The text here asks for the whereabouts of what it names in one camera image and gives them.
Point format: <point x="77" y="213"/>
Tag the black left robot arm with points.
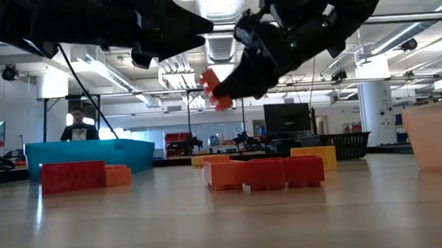
<point x="11" y="21"/>

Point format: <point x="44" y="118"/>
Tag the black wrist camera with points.
<point x="141" y="59"/>
<point x="286" y="0"/>

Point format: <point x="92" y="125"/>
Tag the person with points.
<point x="79" y="130"/>

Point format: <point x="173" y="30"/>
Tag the black background robot arm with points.
<point x="247" y="139"/>

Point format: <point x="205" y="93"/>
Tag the black computer monitor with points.
<point x="286" y="118"/>

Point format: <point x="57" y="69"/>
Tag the yellow toy brick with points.
<point x="328" y="156"/>

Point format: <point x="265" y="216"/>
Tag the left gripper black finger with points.
<point x="170" y="48"/>
<point x="176" y="19"/>

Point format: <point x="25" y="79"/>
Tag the silver ventilation duct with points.
<point x="219" y="1"/>

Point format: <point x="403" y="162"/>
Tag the light orange toy brick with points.
<point x="197" y="161"/>

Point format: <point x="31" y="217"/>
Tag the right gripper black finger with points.
<point x="252" y="76"/>
<point x="242" y="94"/>

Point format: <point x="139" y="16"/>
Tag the long ceiling light bar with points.
<point x="403" y="17"/>

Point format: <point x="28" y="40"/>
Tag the black ceiling camera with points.
<point x="339" y="75"/>
<point x="409" y="44"/>
<point x="9" y="72"/>

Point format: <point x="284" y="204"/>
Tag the red toy brick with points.
<point x="264" y="174"/>
<point x="304" y="170"/>
<point x="72" y="177"/>

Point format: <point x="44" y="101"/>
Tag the red-orange toy brick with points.
<point x="118" y="176"/>
<point x="211" y="82"/>
<point x="217" y="159"/>
<point x="224" y="174"/>

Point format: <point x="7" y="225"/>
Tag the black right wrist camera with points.
<point x="286" y="0"/>

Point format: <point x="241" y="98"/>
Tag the blue plastic bin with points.
<point x="84" y="153"/>

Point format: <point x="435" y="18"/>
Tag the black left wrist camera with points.
<point x="141" y="59"/>

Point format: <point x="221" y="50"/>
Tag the orange translucent plastic bin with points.
<point x="441" y="137"/>

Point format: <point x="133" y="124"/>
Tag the black frame stand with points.
<point x="45" y="119"/>

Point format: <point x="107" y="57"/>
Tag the white round column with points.
<point x="51" y="86"/>
<point x="375" y="107"/>

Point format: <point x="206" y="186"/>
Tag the stack of red bins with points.
<point x="175" y="137"/>

